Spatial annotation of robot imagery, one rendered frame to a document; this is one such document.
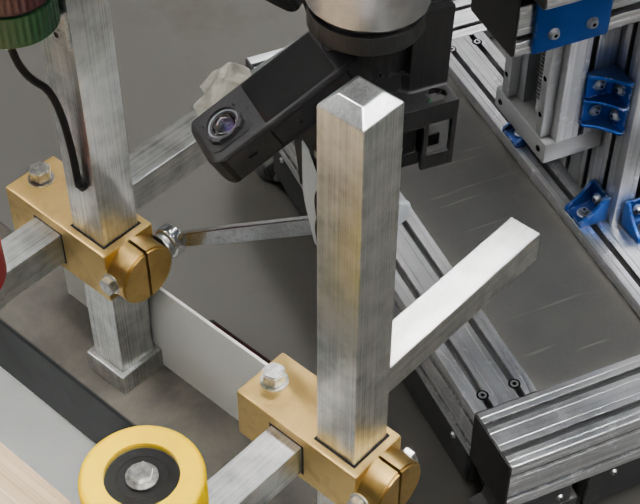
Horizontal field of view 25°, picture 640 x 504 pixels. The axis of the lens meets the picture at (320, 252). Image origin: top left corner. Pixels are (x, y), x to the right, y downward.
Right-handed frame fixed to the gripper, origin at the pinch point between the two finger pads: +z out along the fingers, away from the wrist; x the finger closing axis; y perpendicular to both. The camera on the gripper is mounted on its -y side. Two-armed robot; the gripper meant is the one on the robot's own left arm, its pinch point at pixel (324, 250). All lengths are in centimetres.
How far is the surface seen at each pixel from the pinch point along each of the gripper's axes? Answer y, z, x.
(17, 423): -20.0, 32.2, 19.4
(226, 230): -3.5, 5.7, 9.8
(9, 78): 6, 93, 144
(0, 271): -20.1, 5.4, 11.7
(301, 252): 36, 92, 84
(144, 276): -9.8, 9.1, 10.8
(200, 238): -5.0, 7.5, 11.5
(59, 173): -12.9, 6.9, 21.9
